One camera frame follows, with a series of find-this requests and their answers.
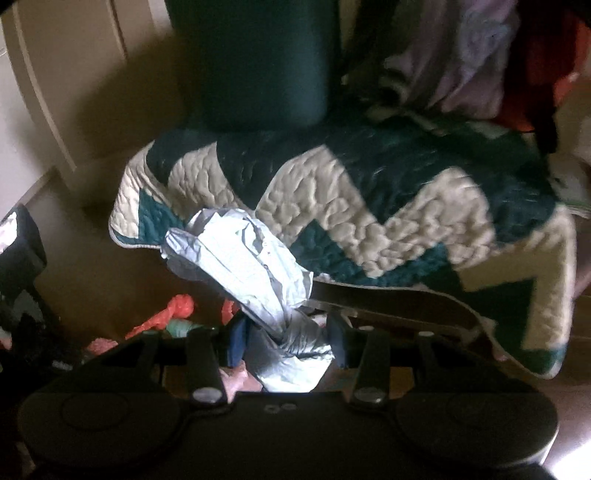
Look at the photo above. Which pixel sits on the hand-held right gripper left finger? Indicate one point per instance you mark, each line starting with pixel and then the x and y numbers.
pixel 234 344

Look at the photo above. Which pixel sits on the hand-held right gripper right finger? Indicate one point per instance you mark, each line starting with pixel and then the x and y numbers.
pixel 340 341

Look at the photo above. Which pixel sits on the light blue shirt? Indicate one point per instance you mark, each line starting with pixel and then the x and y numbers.
pixel 240 272

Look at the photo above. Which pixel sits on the red foam fruit net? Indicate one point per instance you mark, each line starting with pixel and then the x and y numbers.
pixel 159 316

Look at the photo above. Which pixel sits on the green and white quilted blanket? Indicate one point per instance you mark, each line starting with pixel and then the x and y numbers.
pixel 360 217

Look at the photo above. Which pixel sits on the cream cabinet door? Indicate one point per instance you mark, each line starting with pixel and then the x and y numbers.
pixel 60 78

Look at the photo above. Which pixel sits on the dark green cylinder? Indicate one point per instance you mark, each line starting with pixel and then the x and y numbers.
pixel 258 64

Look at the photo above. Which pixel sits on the pale purple cloth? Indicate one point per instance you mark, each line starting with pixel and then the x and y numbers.
pixel 452 55

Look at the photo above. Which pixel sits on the red cloth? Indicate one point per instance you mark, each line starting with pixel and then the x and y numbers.
pixel 540 69

